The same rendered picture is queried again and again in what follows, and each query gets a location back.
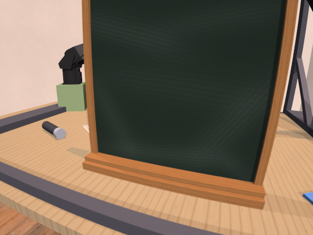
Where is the dark grey cylinder with light grey end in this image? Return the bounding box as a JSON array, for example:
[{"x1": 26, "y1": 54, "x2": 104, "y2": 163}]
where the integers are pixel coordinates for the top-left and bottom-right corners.
[{"x1": 42, "y1": 121, "x2": 66, "y2": 139}]

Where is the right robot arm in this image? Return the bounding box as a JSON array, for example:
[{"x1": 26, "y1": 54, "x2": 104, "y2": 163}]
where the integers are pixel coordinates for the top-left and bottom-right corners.
[{"x1": 58, "y1": 43, "x2": 84, "y2": 85}]

